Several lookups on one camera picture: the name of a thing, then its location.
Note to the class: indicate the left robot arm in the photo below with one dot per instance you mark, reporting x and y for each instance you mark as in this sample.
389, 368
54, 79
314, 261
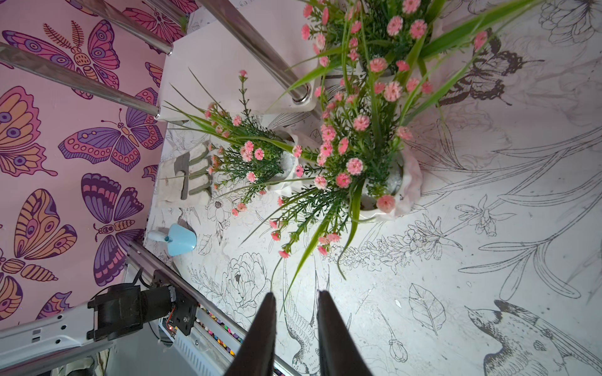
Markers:
122, 310

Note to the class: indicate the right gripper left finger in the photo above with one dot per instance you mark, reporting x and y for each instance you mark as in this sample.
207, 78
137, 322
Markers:
257, 352

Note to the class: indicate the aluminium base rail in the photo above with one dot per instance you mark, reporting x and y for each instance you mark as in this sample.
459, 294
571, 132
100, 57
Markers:
206, 337

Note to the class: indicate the pink plant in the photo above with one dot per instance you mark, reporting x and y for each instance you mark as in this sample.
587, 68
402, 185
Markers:
359, 164
257, 158
357, 32

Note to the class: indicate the white two-tier rack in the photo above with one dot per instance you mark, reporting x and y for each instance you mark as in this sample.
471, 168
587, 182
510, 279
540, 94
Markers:
203, 67

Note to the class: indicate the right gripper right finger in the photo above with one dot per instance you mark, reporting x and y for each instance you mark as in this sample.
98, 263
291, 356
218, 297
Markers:
337, 351

